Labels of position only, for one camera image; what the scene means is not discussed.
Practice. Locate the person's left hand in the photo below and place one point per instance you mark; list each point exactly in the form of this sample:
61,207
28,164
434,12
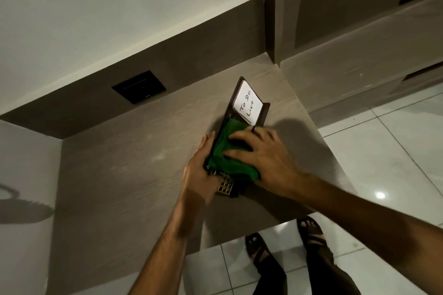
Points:
197,180

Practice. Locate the person's right hand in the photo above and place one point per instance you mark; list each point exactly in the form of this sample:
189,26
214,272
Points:
273,163

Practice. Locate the person's right thumb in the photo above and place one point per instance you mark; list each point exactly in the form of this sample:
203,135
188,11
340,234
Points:
238,157

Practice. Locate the person's left thumb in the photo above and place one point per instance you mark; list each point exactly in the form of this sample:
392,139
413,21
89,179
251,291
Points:
208,143

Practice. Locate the person's right middle finger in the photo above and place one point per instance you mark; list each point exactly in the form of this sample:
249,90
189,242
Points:
259,132

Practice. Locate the green cleaning cloth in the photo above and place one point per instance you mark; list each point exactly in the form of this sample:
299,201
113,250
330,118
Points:
230,163

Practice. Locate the dark brown folding calculator case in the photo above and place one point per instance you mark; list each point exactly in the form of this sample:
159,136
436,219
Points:
231,111

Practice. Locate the person's left forearm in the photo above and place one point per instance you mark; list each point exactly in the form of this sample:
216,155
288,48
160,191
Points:
166,249

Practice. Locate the person's right forearm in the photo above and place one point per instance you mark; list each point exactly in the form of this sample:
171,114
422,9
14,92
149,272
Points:
373,222

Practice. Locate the white handwritten note pad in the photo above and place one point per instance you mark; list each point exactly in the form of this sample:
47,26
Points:
247,103

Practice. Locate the person's left black sandal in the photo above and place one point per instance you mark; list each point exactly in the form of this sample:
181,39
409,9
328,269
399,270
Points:
258,251

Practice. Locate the person's black sandal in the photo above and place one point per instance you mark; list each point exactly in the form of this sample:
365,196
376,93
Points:
311,230
258,251

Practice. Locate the person's right black sandal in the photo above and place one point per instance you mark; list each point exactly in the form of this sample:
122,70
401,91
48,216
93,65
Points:
311,230

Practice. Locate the brown wooden low cabinet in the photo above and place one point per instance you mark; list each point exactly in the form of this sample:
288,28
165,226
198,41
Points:
356,66

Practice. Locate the person's left leg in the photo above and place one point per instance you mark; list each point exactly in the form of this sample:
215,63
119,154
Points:
271,277

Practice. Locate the person's leg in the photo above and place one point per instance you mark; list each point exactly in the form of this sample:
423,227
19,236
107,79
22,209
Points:
330,270
271,277

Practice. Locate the person's right leg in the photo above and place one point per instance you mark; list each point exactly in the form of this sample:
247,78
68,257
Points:
330,270

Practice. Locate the black wall switch plate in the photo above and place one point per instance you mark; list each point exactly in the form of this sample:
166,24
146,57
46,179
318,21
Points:
139,87

